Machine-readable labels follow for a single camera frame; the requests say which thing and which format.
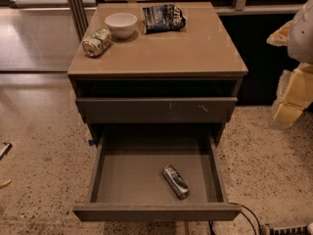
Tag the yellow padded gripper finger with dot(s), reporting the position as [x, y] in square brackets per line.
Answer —
[294, 95]

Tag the grey top drawer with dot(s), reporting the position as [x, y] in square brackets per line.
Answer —
[156, 110]

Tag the grey drawer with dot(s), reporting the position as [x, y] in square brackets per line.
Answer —
[127, 183]
[156, 110]

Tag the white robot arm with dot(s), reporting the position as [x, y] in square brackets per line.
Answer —
[297, 36]

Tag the silver can in drawer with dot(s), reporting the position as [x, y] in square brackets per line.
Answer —
[176, 182]

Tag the brown drawer cabinet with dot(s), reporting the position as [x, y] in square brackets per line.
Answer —
[197, 61]

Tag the grey bottom drawer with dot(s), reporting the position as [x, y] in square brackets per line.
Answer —
[127, 183]

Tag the grey power strip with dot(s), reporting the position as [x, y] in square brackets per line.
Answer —
[268, 229]

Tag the blue chip bag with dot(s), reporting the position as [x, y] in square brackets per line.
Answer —
[163, 18]

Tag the white ceramic bowl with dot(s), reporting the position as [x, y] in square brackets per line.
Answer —
[121, 25]

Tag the blue tape piece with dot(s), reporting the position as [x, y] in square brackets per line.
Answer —
[91, 142]

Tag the metal tool on floor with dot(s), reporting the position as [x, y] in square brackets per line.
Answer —
[7, 147]

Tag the yellow object on floor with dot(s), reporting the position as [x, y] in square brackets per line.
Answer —
[5, 183]

